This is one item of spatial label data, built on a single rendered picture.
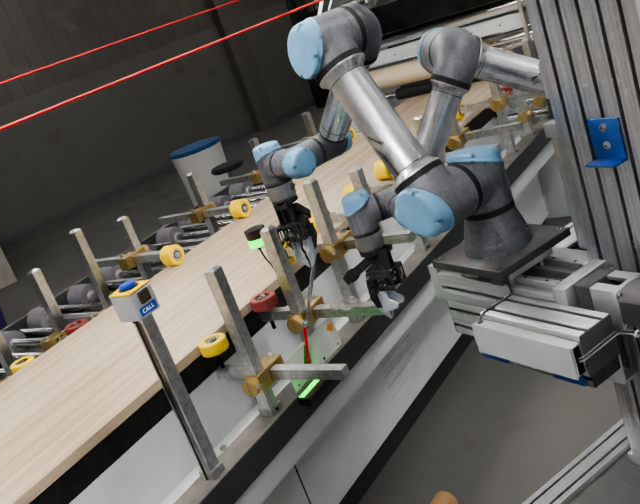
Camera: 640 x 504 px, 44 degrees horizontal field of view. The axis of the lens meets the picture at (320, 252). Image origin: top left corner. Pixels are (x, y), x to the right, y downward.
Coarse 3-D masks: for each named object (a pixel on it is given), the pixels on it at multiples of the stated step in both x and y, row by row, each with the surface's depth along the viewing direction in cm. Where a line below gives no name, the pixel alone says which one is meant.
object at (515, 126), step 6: (498, 126) 311; (504, 126) 308; (510, 126) 307; (516, 126) 306; (522, 126) 307; (468, 132) 319; (474, 132) 316; (480, 132) 315; (486, 132) 313; (492, 132) 312; (498, 132) 311; (504, 132) 310; (510, 132) 308; (468, 138) 319; (474, 138) 317
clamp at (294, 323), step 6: (306, 300) 234; (312, 300) 233; (318, 300) 232; (312, 306) 229; (312, 312) 229; (294, 318) 225; (300, 318) 225; (312, 318) 229; (318, 318) 231; (288, 324) 226; (294, 324) 225; (300, 324) 224; (312, 324) 229; (294, 330) 226; (300, 330) 225
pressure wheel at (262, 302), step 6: (258, 294) 242; (264, 294) 241; (270, 294) 238; (252, 300) 239; (258, 300) 237; (264, 300) 236; (270, 300) 237; (276, 300) 239; (252, 306) 238; (258, 306) 236; (264, 306) 236; (270, 306) 237; (258, 312) 238
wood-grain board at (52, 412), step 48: (480, 96) 407; (336, 192) 326; (240, 240) 308; (192, 288) 272; (240, 288) 255; (96, 336) 260; (192, 336) 230; (0, 384) 248; (48, 384) 234; (96, 384) 221; (144, 384) 209; (0, 432) 212; (48, 432) 202; (96, 432) 193; (0, 480) 186; (48, 480) 181
